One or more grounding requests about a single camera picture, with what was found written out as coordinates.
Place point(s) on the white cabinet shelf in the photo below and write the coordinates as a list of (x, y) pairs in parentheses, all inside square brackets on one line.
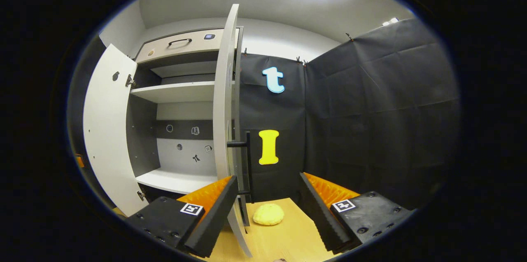
[(177, 91)]

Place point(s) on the yellow round lumpy object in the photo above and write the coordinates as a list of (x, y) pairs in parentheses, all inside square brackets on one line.
[(268, 214)]

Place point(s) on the black backdrop cloth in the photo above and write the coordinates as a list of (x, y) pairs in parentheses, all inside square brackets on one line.
[(370, 109)]

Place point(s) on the small ceiling light panel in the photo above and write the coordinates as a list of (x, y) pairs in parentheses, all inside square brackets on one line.
[(390, 21)]

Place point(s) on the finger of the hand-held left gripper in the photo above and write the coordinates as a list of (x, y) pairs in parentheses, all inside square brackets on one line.
[(80, 161)]

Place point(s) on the white and grey cabinet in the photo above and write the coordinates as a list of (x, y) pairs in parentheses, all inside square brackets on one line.
[(185, 111)]

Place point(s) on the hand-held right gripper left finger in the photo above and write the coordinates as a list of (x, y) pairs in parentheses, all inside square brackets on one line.
[(216, 218)]

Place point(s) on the white cabinet door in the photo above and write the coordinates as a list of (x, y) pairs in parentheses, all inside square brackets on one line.
[(224, 109), (109, 130)]

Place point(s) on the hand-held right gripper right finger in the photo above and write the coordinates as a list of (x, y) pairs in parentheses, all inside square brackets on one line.
[(321, 221)]

